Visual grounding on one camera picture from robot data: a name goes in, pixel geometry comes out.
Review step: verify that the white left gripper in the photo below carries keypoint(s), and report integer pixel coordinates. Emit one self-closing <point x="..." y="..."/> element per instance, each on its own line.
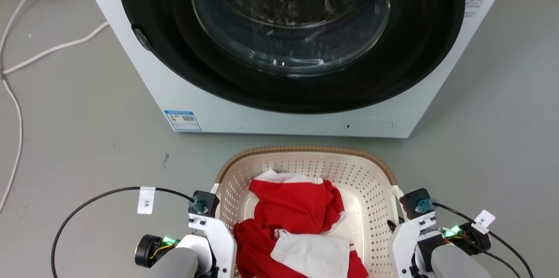
<point x="218" y="238"/>

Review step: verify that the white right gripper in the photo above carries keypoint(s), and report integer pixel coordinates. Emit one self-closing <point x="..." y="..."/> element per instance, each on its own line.
<point x="404" y="238"/>

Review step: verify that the cream perforated laundry basket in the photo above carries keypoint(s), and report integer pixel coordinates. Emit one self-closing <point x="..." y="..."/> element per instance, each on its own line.
<point x="371" y="208"/>

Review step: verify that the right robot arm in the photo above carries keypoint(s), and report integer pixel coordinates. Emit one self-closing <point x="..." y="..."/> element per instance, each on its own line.
<point x="454" y="256"/>

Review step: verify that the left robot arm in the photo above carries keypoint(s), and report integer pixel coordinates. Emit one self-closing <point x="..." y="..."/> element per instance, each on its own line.
<point x="174" y="260"/>

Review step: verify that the red and white garment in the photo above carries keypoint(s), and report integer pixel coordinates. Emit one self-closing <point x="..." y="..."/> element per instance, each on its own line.
<point x="297" y="221"/>

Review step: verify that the blue energy label sticker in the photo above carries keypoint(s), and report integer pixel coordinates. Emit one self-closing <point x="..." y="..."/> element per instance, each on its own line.
<point x="183" y="120"/>

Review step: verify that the black round washer door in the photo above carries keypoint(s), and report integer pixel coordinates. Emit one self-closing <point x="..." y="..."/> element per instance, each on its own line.
<point x="419" y="64"/>

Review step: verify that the white front-load washing machine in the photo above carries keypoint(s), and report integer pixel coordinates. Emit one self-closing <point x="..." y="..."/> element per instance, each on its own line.
<point x="144" y="72"/>

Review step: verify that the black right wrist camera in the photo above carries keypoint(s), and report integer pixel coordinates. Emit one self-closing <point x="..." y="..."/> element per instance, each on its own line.
<point x="415" y="203"/>

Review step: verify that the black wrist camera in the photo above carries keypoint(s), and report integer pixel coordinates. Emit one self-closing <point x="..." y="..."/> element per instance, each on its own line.
<point x="415" y="203"/>
<point x="203" y="203"/>

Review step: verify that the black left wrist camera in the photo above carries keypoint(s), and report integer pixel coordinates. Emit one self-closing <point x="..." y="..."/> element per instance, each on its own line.
<point x="203" y="203"/>

